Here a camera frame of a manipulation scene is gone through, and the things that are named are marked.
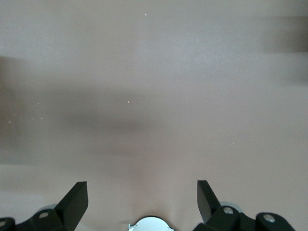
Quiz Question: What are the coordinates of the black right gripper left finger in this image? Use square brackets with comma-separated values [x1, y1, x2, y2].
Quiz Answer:
[0, 181, 88, 231]

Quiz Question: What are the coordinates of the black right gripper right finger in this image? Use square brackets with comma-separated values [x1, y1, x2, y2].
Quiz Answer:
[194, 180, 296, 231]

